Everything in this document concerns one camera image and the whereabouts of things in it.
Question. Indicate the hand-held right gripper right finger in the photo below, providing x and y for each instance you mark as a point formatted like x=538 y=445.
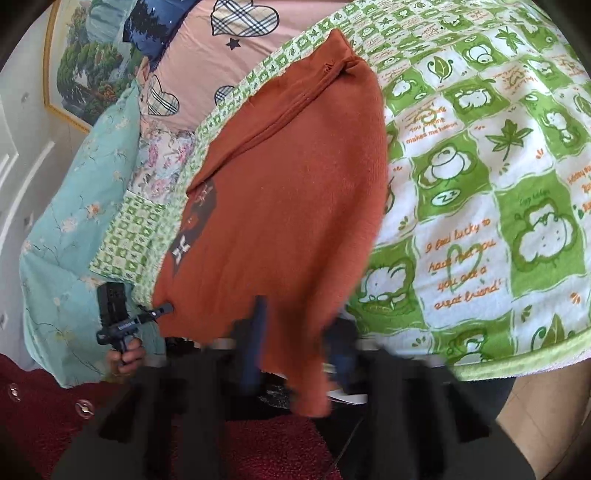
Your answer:
x=342 y=355

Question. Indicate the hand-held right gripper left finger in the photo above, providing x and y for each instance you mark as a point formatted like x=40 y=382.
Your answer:
x=257 y=341

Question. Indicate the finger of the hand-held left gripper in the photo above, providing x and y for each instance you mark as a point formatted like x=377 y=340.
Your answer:
x=159 y=310

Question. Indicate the rust orange knit sweater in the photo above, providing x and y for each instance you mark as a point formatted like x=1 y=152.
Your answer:
x=295 y=194

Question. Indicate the person's left hand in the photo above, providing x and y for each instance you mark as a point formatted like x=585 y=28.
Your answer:
x=131 y=356

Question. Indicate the teal floral quilt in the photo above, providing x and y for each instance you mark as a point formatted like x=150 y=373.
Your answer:
x=69 y=240

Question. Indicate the dark red rug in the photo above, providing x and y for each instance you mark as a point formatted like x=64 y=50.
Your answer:
x=41 y=406

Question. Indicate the pale floral cloth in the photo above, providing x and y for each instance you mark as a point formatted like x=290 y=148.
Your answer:
x=161 y=161

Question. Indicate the green frog printed blanket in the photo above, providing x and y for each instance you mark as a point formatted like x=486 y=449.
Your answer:
x=466 y=184

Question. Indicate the pink heart pattern pillow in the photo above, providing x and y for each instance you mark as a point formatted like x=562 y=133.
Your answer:
x=203 y=69

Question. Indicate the framed landscape painting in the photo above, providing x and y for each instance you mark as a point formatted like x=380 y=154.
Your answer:
x=87 y=60

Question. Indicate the dark blue printed pillow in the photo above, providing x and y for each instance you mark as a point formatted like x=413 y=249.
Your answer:
x=150 y=23

